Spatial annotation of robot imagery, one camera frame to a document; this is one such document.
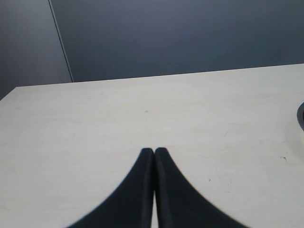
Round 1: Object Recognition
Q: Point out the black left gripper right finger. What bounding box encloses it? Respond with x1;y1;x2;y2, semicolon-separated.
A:
154;147;245;228

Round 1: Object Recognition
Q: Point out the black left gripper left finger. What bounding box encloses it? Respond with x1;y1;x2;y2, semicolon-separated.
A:
70;148;153;228

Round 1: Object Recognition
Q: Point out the round metal bowl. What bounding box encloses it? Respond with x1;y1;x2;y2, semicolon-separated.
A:
297;103;304;131

